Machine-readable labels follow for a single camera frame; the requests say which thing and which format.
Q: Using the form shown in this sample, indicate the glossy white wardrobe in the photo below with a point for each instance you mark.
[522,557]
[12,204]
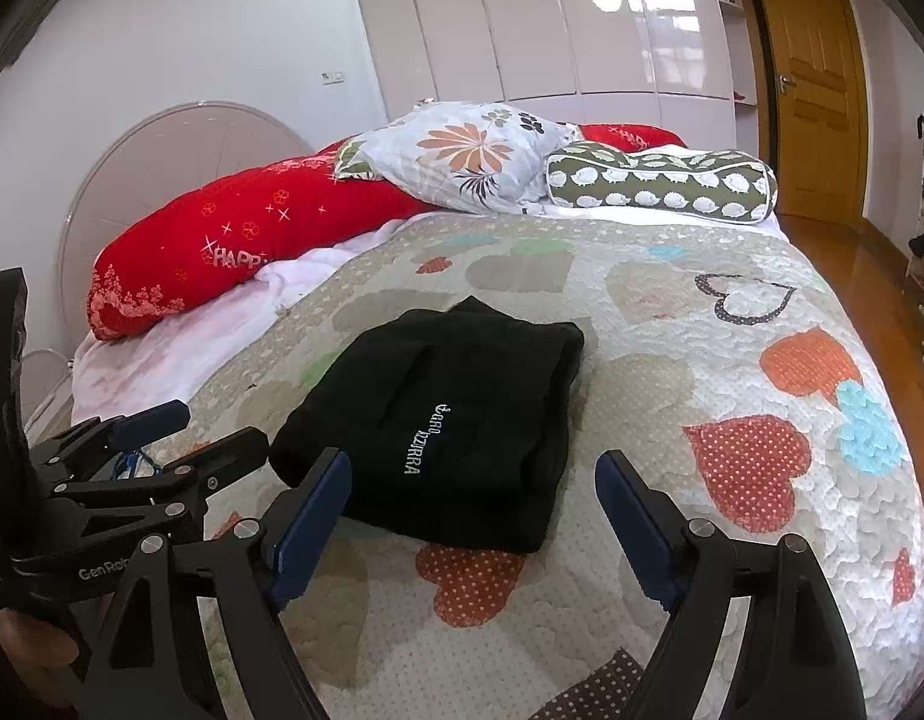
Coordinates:
[552,22]

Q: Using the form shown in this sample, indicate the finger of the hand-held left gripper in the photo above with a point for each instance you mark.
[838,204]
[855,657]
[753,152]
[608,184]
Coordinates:
[151,420]
[233,451]

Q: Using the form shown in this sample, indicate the white floral pillow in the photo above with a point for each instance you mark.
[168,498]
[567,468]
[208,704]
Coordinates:
[462,150]

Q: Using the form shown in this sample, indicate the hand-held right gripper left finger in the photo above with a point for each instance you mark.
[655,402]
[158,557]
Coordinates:
[312,525]

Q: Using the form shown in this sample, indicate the green patterned bolster pillow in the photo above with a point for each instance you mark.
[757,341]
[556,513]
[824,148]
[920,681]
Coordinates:
[657,181]

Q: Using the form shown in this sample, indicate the heart patterned quilt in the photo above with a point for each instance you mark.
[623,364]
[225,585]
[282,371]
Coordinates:
[657,360]

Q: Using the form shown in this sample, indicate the white bed sheet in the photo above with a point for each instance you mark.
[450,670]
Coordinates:
[207,315]

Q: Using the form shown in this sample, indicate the white wall switch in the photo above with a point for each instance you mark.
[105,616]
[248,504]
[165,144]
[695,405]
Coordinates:
[333,77]

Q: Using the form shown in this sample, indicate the black pants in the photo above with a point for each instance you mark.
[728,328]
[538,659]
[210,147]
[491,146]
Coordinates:
[439,420]

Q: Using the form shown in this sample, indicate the person's left hand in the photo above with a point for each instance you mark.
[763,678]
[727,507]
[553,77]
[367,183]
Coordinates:
[27,641]

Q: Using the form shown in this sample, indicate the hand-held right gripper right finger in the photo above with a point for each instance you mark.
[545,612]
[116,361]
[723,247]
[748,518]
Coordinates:
[638,525]

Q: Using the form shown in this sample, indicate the wooden door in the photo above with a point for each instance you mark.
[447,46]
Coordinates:
[811,90]

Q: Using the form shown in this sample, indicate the long red pillow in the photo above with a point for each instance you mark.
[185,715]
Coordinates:
[229,232]

